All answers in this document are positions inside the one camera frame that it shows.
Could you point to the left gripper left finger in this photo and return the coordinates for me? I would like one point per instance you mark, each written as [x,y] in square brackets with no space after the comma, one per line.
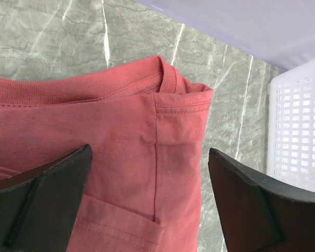
[38,208]

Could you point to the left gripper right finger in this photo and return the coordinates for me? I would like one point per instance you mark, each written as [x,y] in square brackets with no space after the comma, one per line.
[258,212]

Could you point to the salmon pink t shirt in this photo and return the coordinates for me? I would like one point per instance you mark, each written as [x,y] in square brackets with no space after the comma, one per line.
[145,124]

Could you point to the white plastic basket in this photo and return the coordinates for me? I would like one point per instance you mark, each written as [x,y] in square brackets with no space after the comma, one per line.
[291,127]

